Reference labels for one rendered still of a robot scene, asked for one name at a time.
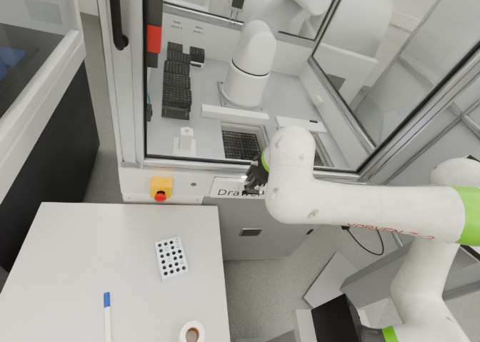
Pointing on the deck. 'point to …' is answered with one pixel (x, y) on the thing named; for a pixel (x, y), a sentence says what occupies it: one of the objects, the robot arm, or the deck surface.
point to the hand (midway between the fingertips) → (246, 185)
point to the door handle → (121, 41)
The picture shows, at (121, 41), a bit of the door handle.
